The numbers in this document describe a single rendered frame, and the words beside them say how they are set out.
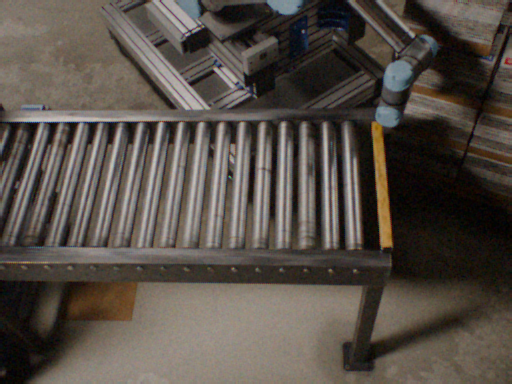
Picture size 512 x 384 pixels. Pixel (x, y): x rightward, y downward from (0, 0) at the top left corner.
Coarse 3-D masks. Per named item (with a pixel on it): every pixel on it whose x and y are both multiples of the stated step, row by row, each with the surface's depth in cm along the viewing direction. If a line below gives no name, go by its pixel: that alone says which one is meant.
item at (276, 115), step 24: (0, 120) 196; (24, 120) 196; (48, 120) 195; (72, 120) 194; (96, 120) 193; (120, 120) 193; (144, 120) 192; (168, 120) 191; (192, 120) 191; (216, 120) 190; (240, 120) 189; (264, 120) 189; (288, 120) 188; (312, 120) 187; (336, 120) 187; (360, 120) 186
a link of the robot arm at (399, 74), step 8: (392, 64) 167; (400, 64) 167; (408, 64) 167; (416, 64) 170; (392, 72) 166; (400, 72) 166; (408, 72) 165; (416, 72) 170; (384, 80) 169; (392, 80) 166; (400, 80) 165; (408, 80) 166; (384, 88) 171; (392, 88) 168; (400, 88) 167; (408, 88) 169; (384, 96) 173; (392, 96) 170; (400, 96) 170; (392, 104) 173; (400, 104) 173
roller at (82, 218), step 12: (96, 132) 191; (108, 132) 192; (96, 144) 188; (96, 156) 185; (96, 168) 183; (84, 180) 181; (96, 180) 182; (84, 192) 178; (96, 192) 181; (84, 204) 176; (84, 216) 174; (72, 228) 172; (84, 228) 172; (72, 240) 169; (84, 240) 171
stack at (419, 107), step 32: (448, 64) 199; (480, 64) 193; (416, 96) 217; (480, 96) 204; (416, 128) 230; (448, 128) 223; (480, 128) 215; (416, 160) 245; (448, 160) 237; (480, 160) 228; (416, 192) 262
